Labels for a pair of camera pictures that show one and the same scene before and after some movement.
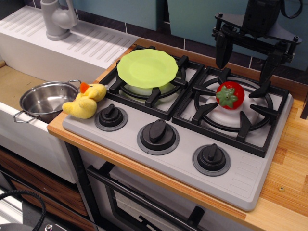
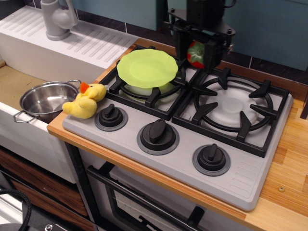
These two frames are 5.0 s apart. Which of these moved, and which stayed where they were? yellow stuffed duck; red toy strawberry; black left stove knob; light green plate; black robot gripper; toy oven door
Moved: black robot gripper; red toy strawberry
Stayed: light green plate; toy oven door; yellow stuffed duck; black left stove knob
